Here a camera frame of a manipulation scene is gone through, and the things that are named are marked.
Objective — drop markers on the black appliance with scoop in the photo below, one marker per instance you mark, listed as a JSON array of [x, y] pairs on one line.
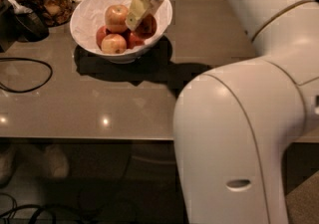
[[29, 24]]

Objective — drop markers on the white shoe under table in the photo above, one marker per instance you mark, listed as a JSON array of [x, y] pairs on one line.
[[56, 162]]

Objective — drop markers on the white paper bowl liner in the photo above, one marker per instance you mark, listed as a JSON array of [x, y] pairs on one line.
[[89, 15]]

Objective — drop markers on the hidden left red apple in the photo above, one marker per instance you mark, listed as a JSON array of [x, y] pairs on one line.
[[101, 34]]

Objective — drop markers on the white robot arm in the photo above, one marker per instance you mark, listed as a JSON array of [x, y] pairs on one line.
[[233, 124]]

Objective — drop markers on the white ceramic bowl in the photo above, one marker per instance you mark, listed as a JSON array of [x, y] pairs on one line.
[[126, 56]]

